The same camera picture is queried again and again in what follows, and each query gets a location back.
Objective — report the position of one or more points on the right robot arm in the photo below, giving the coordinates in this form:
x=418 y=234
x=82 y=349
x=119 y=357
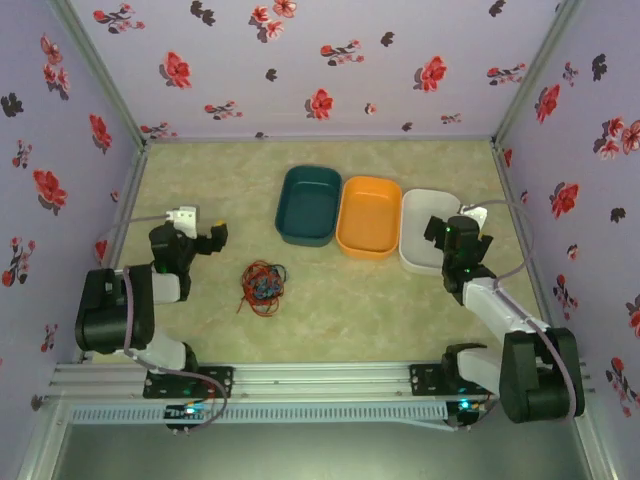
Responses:
x=525 y=380

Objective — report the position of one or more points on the white plastic bin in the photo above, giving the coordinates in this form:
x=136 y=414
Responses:
x=420 y=235

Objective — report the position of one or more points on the teal plastic bin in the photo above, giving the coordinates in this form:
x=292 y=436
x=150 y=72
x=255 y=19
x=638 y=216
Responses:
x=305 y=205

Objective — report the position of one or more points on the orange plastic bin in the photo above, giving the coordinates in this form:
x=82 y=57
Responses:
x=367 y=220

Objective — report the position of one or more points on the grey metal panel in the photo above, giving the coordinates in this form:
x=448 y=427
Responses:
x=320 y=455

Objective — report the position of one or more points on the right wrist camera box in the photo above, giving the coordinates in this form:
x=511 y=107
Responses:
x=475 y=215

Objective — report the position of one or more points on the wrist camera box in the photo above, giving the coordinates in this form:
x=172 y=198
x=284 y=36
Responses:
x=184 y=217
x=475 y=215

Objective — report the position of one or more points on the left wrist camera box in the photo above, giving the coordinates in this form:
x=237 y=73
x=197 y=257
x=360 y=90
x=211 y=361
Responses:
x=184 y=217

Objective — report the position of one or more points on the aluminium side rail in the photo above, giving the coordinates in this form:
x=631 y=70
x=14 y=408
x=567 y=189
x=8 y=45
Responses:
x=131 y=190
x=506 y=177

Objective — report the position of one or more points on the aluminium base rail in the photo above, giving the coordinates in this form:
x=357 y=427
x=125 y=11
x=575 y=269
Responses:
x=320 y=380

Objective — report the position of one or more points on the aluminium frame post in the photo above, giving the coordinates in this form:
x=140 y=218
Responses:
x=100 y=70
x=540 y=65

